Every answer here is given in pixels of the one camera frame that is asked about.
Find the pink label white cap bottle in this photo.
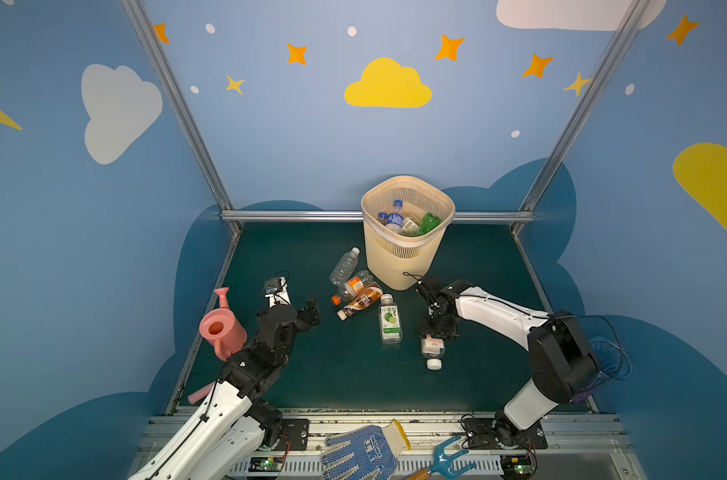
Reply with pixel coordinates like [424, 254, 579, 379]
[421, 335, 445, 371]

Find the lime label bottle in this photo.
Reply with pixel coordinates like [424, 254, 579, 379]
[401, 216, 421, 237]
[379, 294, 403, 344]

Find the clear plain plastic bottle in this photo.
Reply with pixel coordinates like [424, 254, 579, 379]
[329, 247, 360, 286]

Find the orange cap soda bottle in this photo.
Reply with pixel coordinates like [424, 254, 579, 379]
[331, 270, 375, 306]

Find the brown coffee drink bottle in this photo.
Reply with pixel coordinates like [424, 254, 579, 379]
[337, 283, 383, 321]

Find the green sprite bottle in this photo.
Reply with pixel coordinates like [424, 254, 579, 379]
[417, 213, 441, 236]

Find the blue label water bottle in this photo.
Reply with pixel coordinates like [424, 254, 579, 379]
[377, 200, 405, 234]

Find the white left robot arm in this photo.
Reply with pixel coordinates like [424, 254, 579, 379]
[132, 297, 320, 479]

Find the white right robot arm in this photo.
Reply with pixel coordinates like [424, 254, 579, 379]
[415, 275, 601, 445]

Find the beige plastic waste bin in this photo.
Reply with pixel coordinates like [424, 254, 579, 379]
[361, 176, 455, 290]

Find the pink toy watering can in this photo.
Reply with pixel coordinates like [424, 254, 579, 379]
[198, 287, 247, 361]

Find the purple toy spatula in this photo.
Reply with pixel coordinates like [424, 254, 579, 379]
[187, 382, 215, 405]

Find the blue knitted work glove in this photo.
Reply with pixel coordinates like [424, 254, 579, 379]
[321, 420, 411, 480]

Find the blue garden hand fork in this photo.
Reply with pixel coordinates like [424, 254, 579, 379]
[397, 435, 477, 479]

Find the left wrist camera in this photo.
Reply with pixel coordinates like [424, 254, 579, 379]
[263, 275, 291, 308]

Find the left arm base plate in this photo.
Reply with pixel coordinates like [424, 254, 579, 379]
[259, 418, 310, 452]

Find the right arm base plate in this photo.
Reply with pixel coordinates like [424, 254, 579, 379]
[459, 415, 549, 451]

